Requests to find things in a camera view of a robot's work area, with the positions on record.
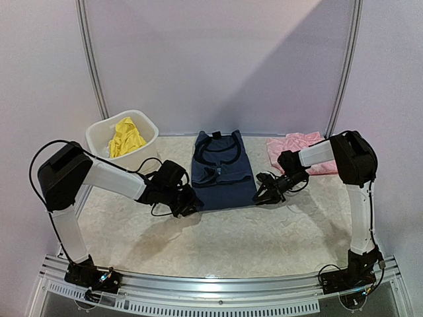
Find aluminium front rail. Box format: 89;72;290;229
28;256;413;316

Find right aluminium frame post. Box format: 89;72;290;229
325;0;363;138

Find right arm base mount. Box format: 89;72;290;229
317;248;385;296

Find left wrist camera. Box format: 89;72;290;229
151;160;189;190

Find left aluminium frame post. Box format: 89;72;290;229
75;0;110;119

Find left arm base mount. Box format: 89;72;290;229
64;256;123;294

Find white plastic laundry basket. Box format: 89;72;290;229
85;110;159;170

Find pink patterned shorts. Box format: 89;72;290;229
266;131;340;176

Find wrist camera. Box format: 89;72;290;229
256;172;274;183
151;160;189;190

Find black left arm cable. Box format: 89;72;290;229
28;140;192;262

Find dark blue garment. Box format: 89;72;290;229
191;130;256;212

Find yellow garment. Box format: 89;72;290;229
108;117;147;158

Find aluminium frame post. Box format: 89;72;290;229
75;0;110;119
325;0;363;138

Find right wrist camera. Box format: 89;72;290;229
256;172;274;183

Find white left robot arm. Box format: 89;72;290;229
31;139;203;287

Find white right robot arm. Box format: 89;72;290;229
252;131;383;288

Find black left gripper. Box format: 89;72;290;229
161;184;203;217

